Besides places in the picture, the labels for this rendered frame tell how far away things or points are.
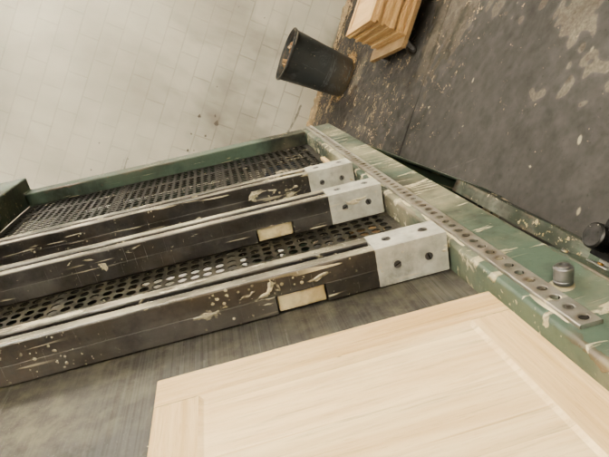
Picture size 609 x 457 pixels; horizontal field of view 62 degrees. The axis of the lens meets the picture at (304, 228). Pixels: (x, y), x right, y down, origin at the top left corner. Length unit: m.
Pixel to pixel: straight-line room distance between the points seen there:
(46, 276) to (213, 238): 0.36
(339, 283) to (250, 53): 5.26
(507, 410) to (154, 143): 5.43
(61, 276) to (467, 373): 0.86
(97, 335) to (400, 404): 0.48
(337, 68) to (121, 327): 4.37
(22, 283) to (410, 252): 0.81
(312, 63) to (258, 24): 1.31
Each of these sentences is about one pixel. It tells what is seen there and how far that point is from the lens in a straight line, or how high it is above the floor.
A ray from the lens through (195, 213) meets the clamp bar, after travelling 1.35.
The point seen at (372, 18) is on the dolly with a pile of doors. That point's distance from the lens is 3.70.
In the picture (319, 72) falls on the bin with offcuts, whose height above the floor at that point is 0.31.
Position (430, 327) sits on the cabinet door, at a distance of 0.71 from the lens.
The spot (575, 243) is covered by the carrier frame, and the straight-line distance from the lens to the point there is 1.73.
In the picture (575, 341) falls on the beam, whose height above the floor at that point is 0.90.
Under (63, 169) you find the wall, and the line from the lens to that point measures 5.92.
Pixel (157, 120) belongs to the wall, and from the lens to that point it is 5.83.
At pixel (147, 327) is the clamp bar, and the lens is 0.84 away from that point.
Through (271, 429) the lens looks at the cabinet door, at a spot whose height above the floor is 1.18.
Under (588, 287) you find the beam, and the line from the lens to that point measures 0.74.
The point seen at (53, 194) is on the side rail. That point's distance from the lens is 2.15.
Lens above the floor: 1.37
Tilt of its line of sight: 16 degrees down
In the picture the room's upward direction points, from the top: 73 degrees counter-clockwise
